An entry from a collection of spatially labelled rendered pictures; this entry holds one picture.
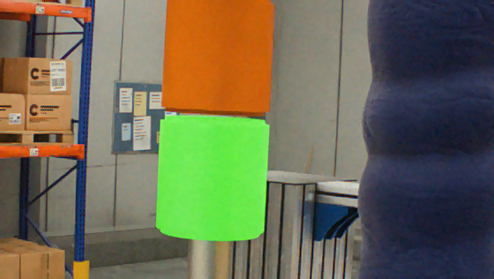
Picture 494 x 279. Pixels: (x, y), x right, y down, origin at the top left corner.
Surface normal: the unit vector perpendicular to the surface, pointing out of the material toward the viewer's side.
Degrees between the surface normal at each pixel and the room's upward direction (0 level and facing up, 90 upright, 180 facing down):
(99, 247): 90
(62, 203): 90
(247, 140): 90
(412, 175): 74
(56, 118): 92
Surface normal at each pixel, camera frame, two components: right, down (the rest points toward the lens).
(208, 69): -0.10, 0.05
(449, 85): -0.23, -0.21
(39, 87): 0.77, 0.11
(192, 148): -0.35, 0.04
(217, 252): 0.53, 0.07
